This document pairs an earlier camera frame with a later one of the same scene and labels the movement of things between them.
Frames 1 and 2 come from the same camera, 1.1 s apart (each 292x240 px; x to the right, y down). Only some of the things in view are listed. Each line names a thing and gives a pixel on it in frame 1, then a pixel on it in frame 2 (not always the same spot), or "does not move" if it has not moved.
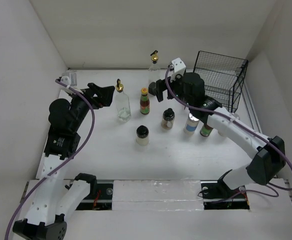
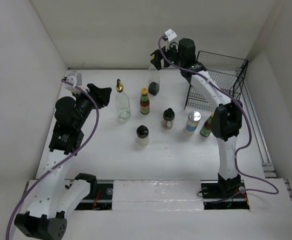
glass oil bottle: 154,71 does not move
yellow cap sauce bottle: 144,102 does not move
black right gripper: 159,91 to 156,60
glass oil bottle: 122,102 does not move
